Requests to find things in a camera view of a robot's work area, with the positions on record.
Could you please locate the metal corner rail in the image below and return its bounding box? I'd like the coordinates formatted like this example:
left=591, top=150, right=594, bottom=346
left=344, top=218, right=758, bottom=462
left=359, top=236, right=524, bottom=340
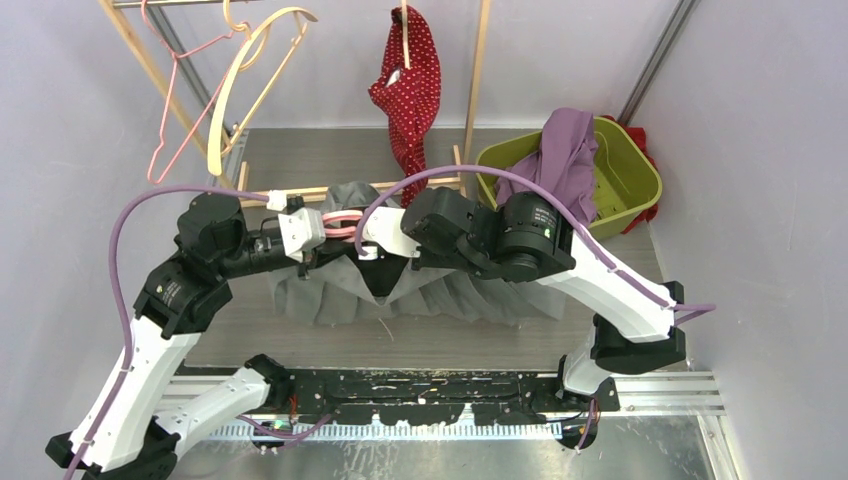
left=617, top=0, right=701, bottom=125
left=140, top=1, right=239, bottom=185

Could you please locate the metal corner rail left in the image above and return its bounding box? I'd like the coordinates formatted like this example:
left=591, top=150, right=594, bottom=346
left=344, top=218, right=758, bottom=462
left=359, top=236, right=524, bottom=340
left=140, top=1, right=239, bottom=185

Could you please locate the red polka dot skirt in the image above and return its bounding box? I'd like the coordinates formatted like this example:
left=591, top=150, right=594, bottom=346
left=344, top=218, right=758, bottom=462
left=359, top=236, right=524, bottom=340
left=368, top=6, right=442, bottom=177

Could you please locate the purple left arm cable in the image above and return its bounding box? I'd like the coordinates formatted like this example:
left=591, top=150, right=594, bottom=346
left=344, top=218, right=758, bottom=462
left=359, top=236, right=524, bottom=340
left=62, top=184, right=272, bottom=480

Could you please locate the wooden hanger of red skirt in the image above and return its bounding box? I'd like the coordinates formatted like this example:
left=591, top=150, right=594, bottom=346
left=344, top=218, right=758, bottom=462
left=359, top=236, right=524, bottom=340
left=400, top=0, right=411, bottom=70

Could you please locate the metal corner rail right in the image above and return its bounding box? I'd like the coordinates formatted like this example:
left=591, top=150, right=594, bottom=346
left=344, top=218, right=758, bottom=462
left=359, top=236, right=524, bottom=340
left=617, top=0, right=701, bottom=125

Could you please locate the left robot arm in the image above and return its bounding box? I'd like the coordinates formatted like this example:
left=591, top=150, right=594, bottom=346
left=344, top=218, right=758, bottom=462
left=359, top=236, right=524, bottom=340
left=45, top=189, right=325, bottom=479

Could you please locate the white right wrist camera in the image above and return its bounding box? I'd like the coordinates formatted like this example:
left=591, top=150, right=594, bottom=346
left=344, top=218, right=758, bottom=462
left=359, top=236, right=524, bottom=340
left=359, top=207, right=421, bottom=260

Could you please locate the pink wire hanger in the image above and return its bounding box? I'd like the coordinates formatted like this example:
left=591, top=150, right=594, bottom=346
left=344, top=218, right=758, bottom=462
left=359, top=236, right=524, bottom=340
left=139, top=0, right=253, bottom=187

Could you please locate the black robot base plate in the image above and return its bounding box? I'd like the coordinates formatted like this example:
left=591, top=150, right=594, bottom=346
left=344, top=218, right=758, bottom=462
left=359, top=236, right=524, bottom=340
left=241, top=368, right=621, bottom=426

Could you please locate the olive green plastic basket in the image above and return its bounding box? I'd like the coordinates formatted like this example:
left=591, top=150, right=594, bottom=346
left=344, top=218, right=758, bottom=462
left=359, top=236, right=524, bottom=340
left=476, top=116, right=663, bottom=241

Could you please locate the purple skirt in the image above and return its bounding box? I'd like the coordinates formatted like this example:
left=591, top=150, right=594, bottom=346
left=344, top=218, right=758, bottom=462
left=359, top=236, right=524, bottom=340
left=508, top=108, right=598, bottom=227

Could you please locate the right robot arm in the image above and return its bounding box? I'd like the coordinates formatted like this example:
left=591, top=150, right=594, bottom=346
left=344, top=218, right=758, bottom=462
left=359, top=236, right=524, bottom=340
left=399, top=188, right=686, bottom=411

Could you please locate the pink hanger of grey skirt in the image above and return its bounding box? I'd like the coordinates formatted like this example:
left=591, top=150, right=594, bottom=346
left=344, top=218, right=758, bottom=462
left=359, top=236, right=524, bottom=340
left=322, top=210, right=363, bottom=243

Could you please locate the wooden hanger of purple skirt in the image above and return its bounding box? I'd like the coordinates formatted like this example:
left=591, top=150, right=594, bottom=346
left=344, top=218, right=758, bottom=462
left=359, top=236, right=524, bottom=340
left=206, top=0, right=319, bottom=179

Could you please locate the wooden clothes rack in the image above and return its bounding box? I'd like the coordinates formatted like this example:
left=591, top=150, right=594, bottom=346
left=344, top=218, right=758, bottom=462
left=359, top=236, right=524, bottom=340
left=98, top=1, right=491, bottom=208

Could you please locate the grey skirt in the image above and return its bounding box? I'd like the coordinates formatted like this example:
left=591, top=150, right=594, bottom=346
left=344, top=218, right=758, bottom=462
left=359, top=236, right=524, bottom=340
left=267, top=181, right=568, bottom=329

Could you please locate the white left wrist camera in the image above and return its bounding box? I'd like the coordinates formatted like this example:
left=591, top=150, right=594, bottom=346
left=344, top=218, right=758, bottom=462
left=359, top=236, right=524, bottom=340
left=266, top=190, right=327, bottom=262

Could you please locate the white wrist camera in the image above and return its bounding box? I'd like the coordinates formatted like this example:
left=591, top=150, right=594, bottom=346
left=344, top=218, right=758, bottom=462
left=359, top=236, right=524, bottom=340
left=359, top=207, right=421, bottom=260
left=266, top=190, right=327, bottom=262

